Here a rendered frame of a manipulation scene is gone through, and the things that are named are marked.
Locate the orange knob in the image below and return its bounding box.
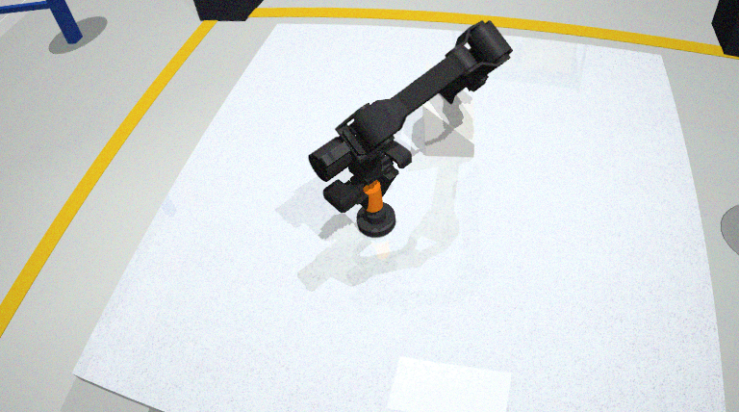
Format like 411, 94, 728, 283
363, 180, 383, 213

